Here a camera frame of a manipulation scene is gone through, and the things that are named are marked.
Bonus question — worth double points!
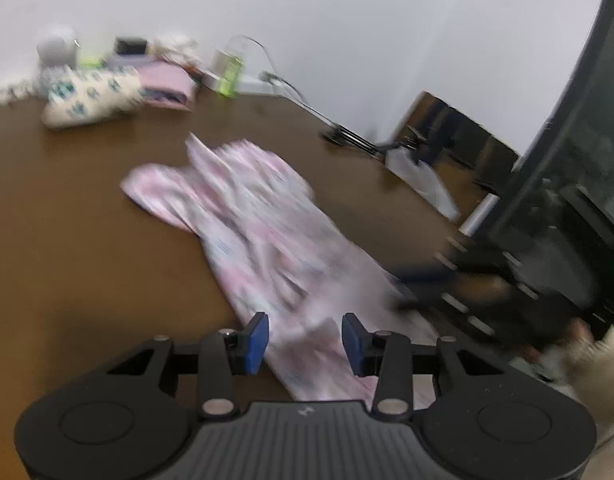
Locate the white roll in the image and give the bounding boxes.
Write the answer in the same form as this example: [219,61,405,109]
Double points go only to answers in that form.
[461,194,500,237]

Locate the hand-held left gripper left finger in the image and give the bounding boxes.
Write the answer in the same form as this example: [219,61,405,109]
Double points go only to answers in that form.
[89,311,270,420]

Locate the small white jars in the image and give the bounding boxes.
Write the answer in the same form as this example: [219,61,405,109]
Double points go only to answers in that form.
[0,79,38,105]

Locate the white round toy robot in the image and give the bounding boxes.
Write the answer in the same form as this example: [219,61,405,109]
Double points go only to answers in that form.
[37,26,81,83]

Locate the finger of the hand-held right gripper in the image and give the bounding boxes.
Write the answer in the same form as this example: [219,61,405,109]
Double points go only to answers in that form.
[398,262,460,287]
[389,292,445,315]

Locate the person's right forearm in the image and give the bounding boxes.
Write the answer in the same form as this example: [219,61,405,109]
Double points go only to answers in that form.
[537,317,614,463]

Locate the lavender folded cloth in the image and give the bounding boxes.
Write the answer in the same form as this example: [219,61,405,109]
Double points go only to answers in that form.
[107,55,152,71]

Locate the brown wooden chair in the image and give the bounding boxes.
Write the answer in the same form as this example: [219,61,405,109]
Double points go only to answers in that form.
[394,91,520,196]

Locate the black box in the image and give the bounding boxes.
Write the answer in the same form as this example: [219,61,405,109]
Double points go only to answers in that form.
[114,36,148,57]

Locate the green liquid bottle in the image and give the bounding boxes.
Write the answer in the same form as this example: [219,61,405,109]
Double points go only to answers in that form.
[218,35,270,98]

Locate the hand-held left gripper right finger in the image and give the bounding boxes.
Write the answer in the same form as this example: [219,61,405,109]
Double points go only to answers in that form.
[341,313,522,420]

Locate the pink floral garment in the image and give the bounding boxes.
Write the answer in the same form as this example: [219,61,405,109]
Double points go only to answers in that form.
[121,132,438,411]

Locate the pink folded clothes stack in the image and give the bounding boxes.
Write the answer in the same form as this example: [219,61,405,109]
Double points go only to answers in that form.
[137,62,198,112]

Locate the cream folded cloth teal print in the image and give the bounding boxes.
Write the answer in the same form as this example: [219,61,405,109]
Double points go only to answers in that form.
[41,67,144,128]

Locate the black tripod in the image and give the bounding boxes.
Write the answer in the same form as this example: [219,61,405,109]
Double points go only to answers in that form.
[319,119,394,162]

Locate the white cable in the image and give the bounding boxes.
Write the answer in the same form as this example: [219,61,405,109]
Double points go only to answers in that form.
[259,72,340,130]

